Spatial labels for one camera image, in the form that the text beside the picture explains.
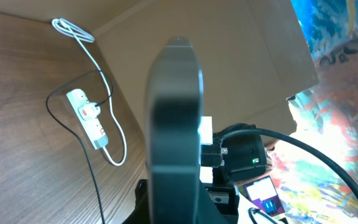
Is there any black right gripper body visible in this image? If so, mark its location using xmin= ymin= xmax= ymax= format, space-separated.
xmin=201 ymin=144 xmax=239 ymax=216

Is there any teal Galaxy smartphone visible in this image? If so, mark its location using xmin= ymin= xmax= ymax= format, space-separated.
xmin=144 ymin=36 xmax=229 ymax=224

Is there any black charger cable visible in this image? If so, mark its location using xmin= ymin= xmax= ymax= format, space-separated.
xmin=45 ymin=69 xmax=114 ymax=224

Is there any white charger plug adapter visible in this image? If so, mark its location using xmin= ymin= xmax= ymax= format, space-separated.
xmin=78 ymin=103 xmax=101 ymax=121

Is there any small dark display device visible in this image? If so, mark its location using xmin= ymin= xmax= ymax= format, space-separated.
xmin=244 ymin=176 xmax=285 ymax=217

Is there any colourful painted backdrop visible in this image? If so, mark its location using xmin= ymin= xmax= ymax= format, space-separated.
xmin=271 ymin=0 xmax=358 ymax=223

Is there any white power strip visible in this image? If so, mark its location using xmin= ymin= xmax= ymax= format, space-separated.
xmin=66 ymin=88 xmax=108 ymax=150

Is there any black right camera cable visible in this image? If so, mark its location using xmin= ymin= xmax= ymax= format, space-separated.
xmin=213 ymin=128 xmax=358 ymax=224

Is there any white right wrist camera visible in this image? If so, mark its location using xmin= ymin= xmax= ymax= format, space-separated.
xmin=198 ymin=116 xmax=213 ymax=184

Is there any white power strip cord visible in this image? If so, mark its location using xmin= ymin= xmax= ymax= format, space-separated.
xmin=51 ymin=17 xmax=128 ymax=167

